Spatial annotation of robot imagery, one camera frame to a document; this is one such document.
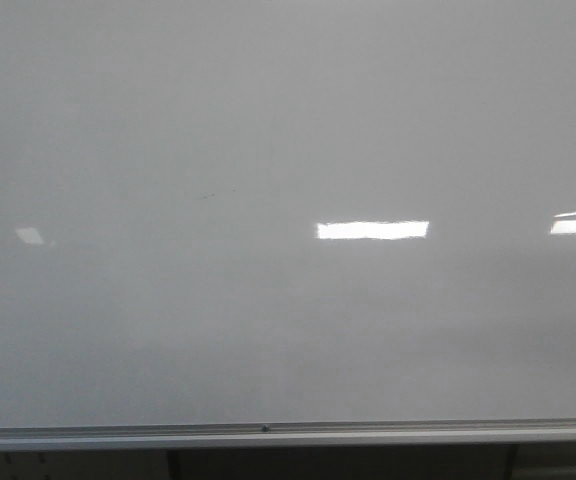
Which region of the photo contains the white whiteboard with aluminium frame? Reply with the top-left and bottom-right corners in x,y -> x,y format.
0,1 -> 576,451

